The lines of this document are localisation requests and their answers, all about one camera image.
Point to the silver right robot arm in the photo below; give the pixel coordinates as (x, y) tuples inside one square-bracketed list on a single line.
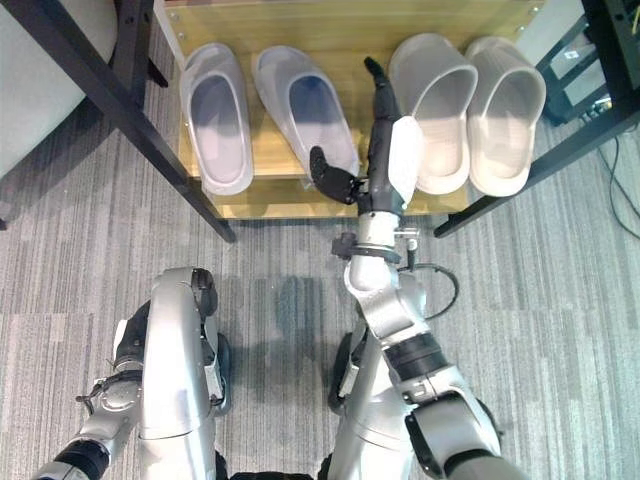
[(400, 325)]

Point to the black equipment stand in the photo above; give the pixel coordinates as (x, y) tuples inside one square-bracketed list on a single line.
[(580, 75)]

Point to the silver left robot leg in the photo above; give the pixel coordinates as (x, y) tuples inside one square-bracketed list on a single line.
[(175, 360)]

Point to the light blue slipper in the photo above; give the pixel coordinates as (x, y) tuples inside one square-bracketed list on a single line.
[(217, 125), (312, 105)]

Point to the black table frame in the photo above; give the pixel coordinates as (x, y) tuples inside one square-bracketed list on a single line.
[(125, 115), (550, 155)]

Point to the dark robot foot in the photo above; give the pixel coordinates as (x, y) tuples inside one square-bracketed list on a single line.
[(225, 370), (340, 370)]

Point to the white upholstered seat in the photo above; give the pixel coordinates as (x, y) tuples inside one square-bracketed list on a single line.
[(40, 85)]

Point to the beige slipper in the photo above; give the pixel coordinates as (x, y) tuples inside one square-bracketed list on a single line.
[(440, 110), (502, 120)]

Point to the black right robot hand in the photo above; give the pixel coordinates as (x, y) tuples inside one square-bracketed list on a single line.
[(382, 150)]

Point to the silver right robot leg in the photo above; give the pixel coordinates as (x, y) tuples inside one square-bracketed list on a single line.
[(372, 430)]

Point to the wooden shoe rack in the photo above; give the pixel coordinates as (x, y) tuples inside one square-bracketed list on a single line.
[(325, 30)]

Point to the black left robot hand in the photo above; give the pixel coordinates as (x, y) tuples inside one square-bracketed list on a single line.
[(134, 330)]

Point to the silver robot leg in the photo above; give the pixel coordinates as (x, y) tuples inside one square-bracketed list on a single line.
[(175, 360), (372, 430)]

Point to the dark left robot foot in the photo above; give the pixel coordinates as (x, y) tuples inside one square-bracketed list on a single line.
[(225, 370)]

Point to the dark right robot foot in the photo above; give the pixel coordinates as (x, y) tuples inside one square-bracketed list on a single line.
[(340, 370)]

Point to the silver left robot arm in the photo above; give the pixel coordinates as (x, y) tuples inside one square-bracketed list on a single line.
[(107, 405)]

